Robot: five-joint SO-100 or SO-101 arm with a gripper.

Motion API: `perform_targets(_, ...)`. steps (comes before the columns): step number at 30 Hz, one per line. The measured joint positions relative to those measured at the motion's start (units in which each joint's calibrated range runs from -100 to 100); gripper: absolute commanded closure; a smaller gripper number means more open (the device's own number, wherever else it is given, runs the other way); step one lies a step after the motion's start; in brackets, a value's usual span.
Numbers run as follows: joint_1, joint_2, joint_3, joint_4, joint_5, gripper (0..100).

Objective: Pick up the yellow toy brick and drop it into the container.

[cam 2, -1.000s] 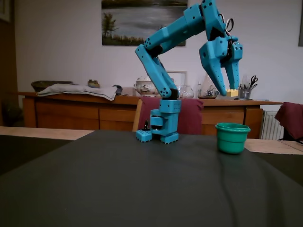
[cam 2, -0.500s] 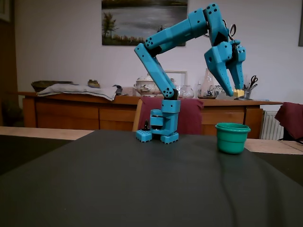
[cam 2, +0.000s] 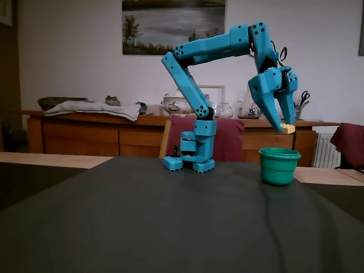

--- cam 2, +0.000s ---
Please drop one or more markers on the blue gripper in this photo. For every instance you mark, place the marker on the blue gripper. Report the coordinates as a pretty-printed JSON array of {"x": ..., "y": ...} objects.
[{"x": 263, "y": 90}]

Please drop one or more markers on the cream white lego brick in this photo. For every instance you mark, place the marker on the cream white lego brick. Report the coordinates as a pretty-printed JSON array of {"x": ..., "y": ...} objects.
[{"x": 288, "y": 129}]

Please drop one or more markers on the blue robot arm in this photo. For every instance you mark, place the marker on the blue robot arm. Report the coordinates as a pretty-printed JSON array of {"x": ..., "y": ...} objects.
[{"x": 204, "y": 48}]

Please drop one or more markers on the tall pinkish glass vase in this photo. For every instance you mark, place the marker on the tall pinkish glass vase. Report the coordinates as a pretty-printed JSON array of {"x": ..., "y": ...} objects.
[{"x": 247, "y": 109}]

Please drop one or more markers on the round glass bowl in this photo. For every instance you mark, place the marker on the round glass bowl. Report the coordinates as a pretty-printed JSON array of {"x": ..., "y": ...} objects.
[{"x": 223, "y": 111}]

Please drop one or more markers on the chair with maroon cover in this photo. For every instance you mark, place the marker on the chair with maroon cover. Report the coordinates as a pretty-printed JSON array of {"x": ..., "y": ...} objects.
[
  {"x": 349, "y": 145},
  {"x": 227, "y": 142}
]

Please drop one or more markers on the white radiator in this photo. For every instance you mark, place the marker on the white radiator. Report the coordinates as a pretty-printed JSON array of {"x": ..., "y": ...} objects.
[{"x": 325, "y": 150}]

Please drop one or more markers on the green plastic cup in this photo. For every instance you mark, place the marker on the green plastic cup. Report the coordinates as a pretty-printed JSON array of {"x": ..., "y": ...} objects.
[{"x": 277, "y": 170}]

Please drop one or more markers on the white porcelain tureen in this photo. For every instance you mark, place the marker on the white porcelain tureen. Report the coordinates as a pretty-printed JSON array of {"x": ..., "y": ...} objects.
[{"x": 176, "y": 105}]

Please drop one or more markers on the black table mat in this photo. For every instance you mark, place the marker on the black table mat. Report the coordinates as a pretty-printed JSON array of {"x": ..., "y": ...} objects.
[
  {"x": 341, "y": 199},
  {"x": 25, "y": 182}
]

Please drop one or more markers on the lake landscape painting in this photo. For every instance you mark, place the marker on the lake landscape painting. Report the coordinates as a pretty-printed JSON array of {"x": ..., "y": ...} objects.
[{"x": 170, "y": 22}]

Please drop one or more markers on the small ceramic jar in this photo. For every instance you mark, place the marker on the small ceramic jar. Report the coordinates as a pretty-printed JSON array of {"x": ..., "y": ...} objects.
[{"x": 112, "y": 100}]

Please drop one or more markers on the grey folded cloth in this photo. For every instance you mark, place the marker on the grey folded cloth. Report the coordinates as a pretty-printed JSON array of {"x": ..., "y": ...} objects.
[{"x": 91, "y": 108}]

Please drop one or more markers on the wooden sideboard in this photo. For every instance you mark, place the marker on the wooden sideboard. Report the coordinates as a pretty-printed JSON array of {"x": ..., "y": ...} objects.
[{"x": 85, "y": 136}]

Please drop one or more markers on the large grey table mat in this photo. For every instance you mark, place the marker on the large grey table mat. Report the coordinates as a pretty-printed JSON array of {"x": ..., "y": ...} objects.
[{"x": 113, "y": 227}]

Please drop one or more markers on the dark shallow bowl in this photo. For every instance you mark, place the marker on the dark shallow bowl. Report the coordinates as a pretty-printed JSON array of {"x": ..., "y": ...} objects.
[{"x": 57, "y": 101}]

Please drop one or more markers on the white picture frame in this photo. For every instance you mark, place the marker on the white picture frame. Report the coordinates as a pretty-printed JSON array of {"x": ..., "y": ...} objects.
[{"x": 219, "y": 91}]

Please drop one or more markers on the dark framed wall picture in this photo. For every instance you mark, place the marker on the dark framed wall picture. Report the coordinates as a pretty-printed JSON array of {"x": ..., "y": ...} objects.
[{"x": 361, "y": 28}]

